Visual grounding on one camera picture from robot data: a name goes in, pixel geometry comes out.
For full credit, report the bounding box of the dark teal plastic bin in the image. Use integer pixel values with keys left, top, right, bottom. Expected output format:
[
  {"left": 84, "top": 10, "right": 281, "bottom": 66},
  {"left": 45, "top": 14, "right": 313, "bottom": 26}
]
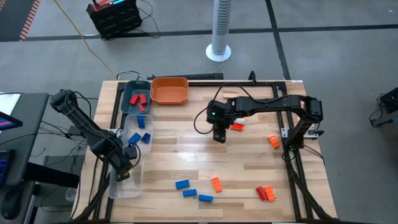
[{"left": 120, "top": 80, "right": 152, "bottom": 115}]

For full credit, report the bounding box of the yellow cable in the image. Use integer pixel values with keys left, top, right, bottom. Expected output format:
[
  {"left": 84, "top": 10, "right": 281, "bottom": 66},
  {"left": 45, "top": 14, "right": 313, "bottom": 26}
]
[{"left": 53, "top": 0, "right": 116, "bottom": 78}]

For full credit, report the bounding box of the white tower fan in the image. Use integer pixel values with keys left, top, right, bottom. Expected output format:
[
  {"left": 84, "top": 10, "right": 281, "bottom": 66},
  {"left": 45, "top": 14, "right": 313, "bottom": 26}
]
[{"left": 205, "top": 0, "right": 233, "bottom": 63}]

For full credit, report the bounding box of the tablet screen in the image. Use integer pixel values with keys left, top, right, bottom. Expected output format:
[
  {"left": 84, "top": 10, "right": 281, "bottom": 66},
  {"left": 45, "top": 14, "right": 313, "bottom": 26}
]
[{"left": 0, "top": 111, "right": 23, "bottom": 131}]

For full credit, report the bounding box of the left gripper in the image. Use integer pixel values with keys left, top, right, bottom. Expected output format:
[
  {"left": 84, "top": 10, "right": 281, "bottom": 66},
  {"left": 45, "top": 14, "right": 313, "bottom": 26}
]
[{"left": 104, "top": 139, "right": 140, "bottom": 183}]

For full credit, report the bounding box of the clear plastic cup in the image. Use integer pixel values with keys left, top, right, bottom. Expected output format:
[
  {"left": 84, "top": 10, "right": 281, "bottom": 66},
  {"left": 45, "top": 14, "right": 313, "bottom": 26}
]
[{"left": 64, "top": 187, "right": 78, "bottom": 203}]

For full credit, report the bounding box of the black desk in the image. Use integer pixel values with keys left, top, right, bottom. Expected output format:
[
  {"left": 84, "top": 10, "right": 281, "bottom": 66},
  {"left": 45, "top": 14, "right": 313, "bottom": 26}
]
[{"left": 0, "top": 92, "right": 50, "bottom": 187}]

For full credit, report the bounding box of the black floor equipment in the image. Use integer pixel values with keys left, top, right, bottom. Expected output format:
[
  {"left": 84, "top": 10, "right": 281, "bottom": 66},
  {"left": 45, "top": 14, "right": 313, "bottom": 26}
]
[{"left": 369, "top": 86, "right": 398, "bottom": 128}]

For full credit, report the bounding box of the orange plastic bin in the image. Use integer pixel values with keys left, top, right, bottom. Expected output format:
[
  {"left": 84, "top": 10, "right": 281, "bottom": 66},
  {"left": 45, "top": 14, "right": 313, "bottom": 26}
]
[{"left": 150, "top": 77, "right": 190, "bottom": 106}]

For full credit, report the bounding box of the black aluminium table frame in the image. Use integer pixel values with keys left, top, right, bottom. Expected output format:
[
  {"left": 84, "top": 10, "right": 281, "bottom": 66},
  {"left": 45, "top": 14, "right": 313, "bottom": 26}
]
[{"left": 73, "top": 79, "right": 343, "bottom": 224}]

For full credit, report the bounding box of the black keyboard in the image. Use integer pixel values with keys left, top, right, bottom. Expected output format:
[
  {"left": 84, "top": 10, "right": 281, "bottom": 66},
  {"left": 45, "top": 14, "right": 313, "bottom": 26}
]
[{"left": 0, "top": 149, "right": 16, "bottom": 187}]

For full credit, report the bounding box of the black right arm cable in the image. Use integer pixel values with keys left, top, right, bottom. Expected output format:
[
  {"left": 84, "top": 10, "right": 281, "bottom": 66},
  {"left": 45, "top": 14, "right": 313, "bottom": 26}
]
[{"left": 193, "top": 83, "right": 259, "bottom": 135}]

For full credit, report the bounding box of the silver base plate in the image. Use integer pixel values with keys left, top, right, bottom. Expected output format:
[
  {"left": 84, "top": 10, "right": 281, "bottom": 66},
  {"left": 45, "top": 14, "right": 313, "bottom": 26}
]
[{"left": 280, "top": 126, "right": 325, "bottom": 139}]

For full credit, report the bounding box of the clear plastic storage bin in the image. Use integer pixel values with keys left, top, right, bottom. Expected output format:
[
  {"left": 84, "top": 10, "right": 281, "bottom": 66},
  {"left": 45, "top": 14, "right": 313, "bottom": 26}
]
[
  {"left": 108, "top": 154, "right": 145, "bottom": 200},
  {"left": 122, "top": 113, "right": 155, "bottom": 156}
]

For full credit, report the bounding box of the dark orange-striped floor mat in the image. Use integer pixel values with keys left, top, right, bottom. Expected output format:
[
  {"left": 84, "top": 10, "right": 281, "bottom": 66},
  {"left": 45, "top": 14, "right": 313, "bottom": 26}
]
[{"left": 0, "top": 0, "right": 42, "bottom": 42}]

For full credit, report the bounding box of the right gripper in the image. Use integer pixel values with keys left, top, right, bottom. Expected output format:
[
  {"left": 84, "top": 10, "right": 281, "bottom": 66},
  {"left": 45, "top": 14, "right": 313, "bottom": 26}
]
[{"left": 205, "top": 99, "right": 234, "bottom": 144}]

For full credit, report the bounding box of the black equipment case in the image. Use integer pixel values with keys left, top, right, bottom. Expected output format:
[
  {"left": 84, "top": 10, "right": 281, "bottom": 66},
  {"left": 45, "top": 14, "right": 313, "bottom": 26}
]
[{"left": 86, "top": 0, "right": 144, "bottom": 40}]

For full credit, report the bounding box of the black computer mouse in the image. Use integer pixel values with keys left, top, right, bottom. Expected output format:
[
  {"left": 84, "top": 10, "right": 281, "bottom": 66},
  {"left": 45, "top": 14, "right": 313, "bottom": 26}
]
[{"left": 0, "top": 186, "right": 24, "bottom": 222}]

